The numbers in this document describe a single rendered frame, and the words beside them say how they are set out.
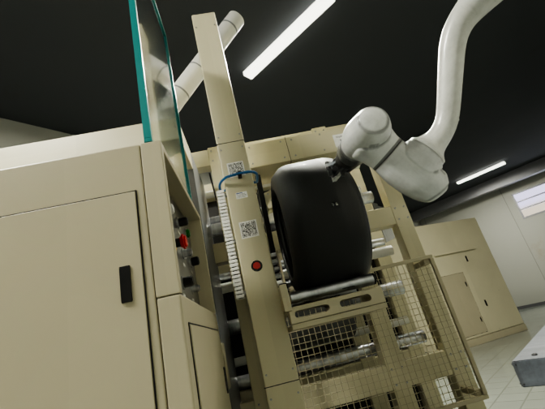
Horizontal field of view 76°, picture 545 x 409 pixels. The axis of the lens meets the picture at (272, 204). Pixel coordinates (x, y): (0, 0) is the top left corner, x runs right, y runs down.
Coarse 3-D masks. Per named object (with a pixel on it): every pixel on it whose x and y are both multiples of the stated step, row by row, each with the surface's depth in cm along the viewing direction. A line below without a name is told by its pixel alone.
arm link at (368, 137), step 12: (372, 108) 83; (360, 120) 82; (372, 120) 81; (384, 120) 82; (348, 132) 87; (360, 132) 82; (372, 132) 81; (384, 132) 82; (348, 144) 89; (360, 144) 85; (372, 144) 84; (384, 144) 85; (396, 144) 85; (348, 156) 95; (360, 156) 88; (372, 156) 86; (384, 156) 85; (372, 168) 90
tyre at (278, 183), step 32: (320, 160) 148; (288, 192) 134; (320, 192) 131; (352, 192) 132; (288, 224) 132; (320, 224) 127; (352, 224) 128; (288, 256) 173; (320, 256) 128; (352, 256) 130
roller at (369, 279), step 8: (344, 280) 134; (352, 280) 133; (360, 280) 133; (368, 280) 133; (376, 280) 134; (312, 288) 132; (320, 288) 132; (328, 288) 131; (336, 288) 132; (344, 288) 132; (352, 288) 133; (296, 296) 130; (304, 296) 130; (312, 296) 131; (320, 296) 132
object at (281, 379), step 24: (216, 24) 190; (216, 48) 184; (216, 72) 178; (216, 96) 172; (216, 120) 167; (240, 144) 163; (240, 216) 150; (240, 240) 146; (264, 240) 146; (240, 264) 142; (264, 264) 142; (264, 288) 139; (264, 312) 135; (264, 336) 132; (288, 336) 132; (264, 360) 129; (288, 360) 129; (264, 384) 126; (288, 384) 126; (288, 408) 123
